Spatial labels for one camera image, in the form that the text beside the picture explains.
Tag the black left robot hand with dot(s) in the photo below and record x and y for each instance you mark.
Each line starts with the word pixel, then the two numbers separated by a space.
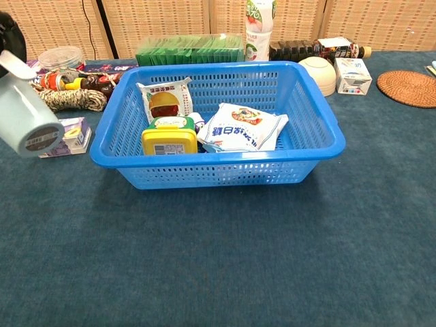
pixel 12 34

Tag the light blue plastic pitcher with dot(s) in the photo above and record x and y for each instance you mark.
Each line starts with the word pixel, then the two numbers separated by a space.
pixel 24 116

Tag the purple taro snack box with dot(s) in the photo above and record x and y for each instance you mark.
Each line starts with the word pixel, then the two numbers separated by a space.
pixel 76 136

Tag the purple and white snack packet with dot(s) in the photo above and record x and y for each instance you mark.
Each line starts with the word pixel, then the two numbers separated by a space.
pixel 34 65

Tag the dark blue snack packet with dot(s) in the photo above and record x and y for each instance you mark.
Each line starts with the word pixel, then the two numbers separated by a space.
pixel 109 65

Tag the green plastic box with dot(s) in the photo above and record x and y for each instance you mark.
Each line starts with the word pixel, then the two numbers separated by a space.
pixel 190 51

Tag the small white carton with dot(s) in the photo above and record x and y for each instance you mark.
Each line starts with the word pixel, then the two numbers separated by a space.
pixel 352 76

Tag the clear round plastic container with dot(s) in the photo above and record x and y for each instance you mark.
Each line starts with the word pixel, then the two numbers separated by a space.
pixel 61 58

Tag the woven folding screen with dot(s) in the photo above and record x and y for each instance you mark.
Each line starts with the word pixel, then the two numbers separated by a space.
pixel 153 20

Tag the white snack packet bun picture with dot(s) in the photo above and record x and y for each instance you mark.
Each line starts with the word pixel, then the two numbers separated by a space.
pixel 163 100

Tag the green rimmed white tub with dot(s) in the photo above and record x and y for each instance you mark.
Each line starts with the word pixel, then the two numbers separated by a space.
pixel 168 121

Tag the yellow lidded plastic container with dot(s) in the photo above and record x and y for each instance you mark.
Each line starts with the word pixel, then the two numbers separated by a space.
pixel 168 138

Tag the small purple white packet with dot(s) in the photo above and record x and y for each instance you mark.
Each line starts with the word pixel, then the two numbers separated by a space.
pixel 198 121

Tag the white sugar bag blue print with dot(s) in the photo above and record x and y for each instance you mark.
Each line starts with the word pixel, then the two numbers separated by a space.
pixel 238 133

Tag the white drink bottle peach label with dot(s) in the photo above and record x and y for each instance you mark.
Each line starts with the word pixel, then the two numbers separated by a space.
pixel 260 30

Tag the blue plastic perforated basket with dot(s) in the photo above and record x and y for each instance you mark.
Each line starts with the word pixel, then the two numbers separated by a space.
pixel 218 177

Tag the dark sauce bottle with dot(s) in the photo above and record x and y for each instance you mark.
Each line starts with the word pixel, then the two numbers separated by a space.
pixel 293 49

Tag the teal tablecloth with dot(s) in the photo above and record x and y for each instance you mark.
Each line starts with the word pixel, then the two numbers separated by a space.
pixel 218 255

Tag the cream upturned bowl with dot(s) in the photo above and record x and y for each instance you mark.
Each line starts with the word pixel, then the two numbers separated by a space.
pixel 318 73

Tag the round woven rattan coaster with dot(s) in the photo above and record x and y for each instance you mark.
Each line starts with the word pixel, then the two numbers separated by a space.
pixel 407 89

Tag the pale blue beige item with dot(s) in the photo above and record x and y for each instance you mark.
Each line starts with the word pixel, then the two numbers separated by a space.
pixel 432 69

